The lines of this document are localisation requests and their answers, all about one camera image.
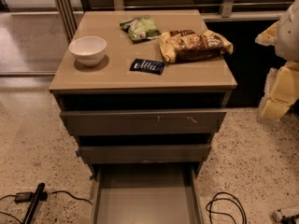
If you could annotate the black power adapter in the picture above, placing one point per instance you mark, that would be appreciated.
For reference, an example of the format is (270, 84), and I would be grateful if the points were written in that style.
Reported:
(23, 197)

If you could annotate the black cylindrical tool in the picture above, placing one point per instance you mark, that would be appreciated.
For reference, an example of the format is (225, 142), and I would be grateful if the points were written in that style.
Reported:
(39, 195)

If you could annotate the middle grey drawer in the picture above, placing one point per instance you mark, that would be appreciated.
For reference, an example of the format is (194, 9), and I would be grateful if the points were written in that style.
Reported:
(144, 154)

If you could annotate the grey three-drawer cabinet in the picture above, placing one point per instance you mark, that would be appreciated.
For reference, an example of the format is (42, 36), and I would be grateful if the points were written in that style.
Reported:
(112, 86)

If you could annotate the dark blue snack packet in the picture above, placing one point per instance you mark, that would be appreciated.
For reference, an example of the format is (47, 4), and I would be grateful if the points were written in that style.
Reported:
(147, 66)

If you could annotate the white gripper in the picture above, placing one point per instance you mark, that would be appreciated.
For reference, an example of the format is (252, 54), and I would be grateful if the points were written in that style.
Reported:
(289, 34)

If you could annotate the green chip bag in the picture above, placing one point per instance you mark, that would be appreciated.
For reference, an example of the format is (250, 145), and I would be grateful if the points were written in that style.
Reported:
(140, 28)

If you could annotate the top grey drawer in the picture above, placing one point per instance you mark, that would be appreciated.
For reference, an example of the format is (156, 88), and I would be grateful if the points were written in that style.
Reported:
(138, 122)

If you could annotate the white power strip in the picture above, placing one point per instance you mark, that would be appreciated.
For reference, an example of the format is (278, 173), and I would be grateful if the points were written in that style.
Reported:
(287, 215)

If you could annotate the open bottom grey drawer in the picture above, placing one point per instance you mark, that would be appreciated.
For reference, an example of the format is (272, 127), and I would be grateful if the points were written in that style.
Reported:
(146, 194)

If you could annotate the white ceramic bowl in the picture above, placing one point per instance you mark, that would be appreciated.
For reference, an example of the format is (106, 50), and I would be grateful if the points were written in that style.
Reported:
(88, 50)

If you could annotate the brown yellow chip bag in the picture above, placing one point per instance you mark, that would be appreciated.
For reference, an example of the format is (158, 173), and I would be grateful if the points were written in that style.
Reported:
(187, 46)

